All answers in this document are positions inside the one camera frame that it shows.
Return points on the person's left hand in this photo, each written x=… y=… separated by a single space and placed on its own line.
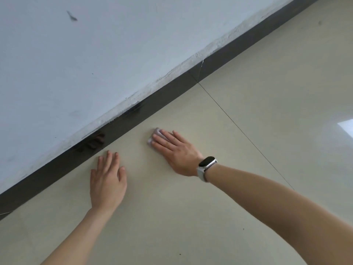
x=107 y=187

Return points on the person's right hand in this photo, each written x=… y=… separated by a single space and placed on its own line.
x=179 y=154

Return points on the person's left thumb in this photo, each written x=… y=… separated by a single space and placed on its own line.
x=122 y=173

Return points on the person's right little finger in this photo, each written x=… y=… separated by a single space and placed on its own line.
x=180 y=137

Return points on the person's left middle finger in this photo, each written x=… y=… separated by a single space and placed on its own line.
x=108 y=161

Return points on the person's right middle finger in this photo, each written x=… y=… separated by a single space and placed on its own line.
x=161 y=140

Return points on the person's left little finger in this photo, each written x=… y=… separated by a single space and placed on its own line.
x=93 y=173

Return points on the pale pink wiping cloth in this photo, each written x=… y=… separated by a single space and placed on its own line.
x=155 y=132

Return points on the person's left forearm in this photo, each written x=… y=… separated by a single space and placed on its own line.
x=82 y=237

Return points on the person's right forearm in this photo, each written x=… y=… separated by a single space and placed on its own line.
x=275 y=212

